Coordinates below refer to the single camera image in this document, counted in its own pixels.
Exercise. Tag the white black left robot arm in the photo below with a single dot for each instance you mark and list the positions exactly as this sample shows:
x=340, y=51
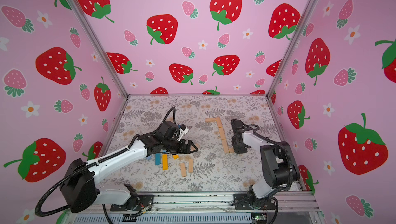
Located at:
x=81, y=187

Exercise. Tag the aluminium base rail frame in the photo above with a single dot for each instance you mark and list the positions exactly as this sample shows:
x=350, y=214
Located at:
x=207, y=208

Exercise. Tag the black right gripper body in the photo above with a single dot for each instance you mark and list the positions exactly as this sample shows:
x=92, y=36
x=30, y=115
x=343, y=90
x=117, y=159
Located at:
x=238, y=139

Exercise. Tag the teal wooden block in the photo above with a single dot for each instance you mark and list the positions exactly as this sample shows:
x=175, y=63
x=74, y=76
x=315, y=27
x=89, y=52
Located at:
x=158, y=159

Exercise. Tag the long yellow wooden block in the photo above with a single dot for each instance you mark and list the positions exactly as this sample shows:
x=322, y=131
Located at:
x=165, y=162

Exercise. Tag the aluminium corner post left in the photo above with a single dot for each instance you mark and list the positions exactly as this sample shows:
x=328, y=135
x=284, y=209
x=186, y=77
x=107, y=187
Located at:
x=81, y=17

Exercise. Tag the aluminium corner post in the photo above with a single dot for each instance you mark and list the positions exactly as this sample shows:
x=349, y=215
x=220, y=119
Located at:
x=305, y=17
x=81, y=17

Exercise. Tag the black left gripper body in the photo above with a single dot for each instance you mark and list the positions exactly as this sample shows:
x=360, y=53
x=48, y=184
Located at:
x=174, y=146

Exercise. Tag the aluminium corner post right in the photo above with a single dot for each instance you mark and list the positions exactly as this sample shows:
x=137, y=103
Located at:
x=305, y=17

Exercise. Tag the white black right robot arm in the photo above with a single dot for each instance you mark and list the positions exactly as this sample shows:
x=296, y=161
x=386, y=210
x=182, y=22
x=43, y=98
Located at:
x=278, y=164

